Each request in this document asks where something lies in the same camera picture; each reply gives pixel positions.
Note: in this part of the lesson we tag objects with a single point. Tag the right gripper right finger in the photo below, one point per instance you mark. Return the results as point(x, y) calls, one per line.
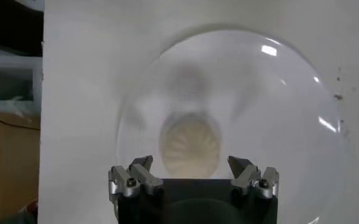
point(246, 179)

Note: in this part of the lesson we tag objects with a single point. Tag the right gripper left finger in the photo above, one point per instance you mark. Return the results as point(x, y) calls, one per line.
point(118, 182)

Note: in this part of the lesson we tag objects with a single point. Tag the white steamed baozi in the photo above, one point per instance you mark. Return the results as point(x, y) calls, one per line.
point(189, 143)

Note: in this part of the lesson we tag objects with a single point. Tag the white round plate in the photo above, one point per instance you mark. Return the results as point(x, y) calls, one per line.
point(258, 91)

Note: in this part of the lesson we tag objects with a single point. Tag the black box object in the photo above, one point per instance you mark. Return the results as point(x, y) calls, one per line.
point(8, 27)

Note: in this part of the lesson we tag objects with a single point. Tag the white frame structure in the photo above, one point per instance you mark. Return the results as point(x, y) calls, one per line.
point(8, 61)

